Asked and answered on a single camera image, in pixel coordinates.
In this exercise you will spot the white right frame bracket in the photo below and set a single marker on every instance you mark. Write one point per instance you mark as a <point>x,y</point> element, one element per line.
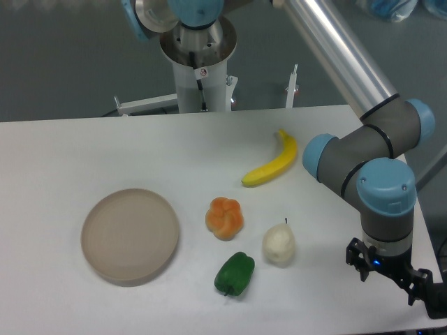
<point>292,87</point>

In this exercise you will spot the beige round plate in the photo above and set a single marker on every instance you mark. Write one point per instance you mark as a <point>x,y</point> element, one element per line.
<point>130,236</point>

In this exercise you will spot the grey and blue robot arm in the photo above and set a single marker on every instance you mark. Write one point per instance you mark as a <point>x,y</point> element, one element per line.
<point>362,168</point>

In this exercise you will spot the white pear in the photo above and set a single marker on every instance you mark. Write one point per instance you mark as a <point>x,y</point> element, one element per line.
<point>278,245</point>

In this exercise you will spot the white left frame bracket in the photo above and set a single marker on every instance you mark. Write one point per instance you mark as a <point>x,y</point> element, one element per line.
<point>145,105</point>

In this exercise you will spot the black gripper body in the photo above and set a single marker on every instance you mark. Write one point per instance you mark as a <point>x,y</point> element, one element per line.
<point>395,267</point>

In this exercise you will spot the yellow banana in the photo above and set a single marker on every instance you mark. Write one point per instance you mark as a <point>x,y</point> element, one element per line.
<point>275,167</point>

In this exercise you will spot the white frame bracket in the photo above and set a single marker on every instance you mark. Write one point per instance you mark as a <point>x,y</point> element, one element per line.
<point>145,105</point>
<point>292,87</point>

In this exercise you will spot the black device at table edge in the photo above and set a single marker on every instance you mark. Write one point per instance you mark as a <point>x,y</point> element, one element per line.
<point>435,300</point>

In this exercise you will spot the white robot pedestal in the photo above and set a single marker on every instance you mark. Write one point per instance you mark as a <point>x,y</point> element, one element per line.
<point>199,58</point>

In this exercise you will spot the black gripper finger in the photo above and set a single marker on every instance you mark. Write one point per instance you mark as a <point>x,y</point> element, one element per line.
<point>361,257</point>
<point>416,284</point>

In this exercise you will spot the green bell pepper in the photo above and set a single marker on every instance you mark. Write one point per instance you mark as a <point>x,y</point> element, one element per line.
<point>235,274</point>

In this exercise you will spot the orange swirl bread roll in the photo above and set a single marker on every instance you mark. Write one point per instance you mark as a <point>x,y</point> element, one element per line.
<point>224,218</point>

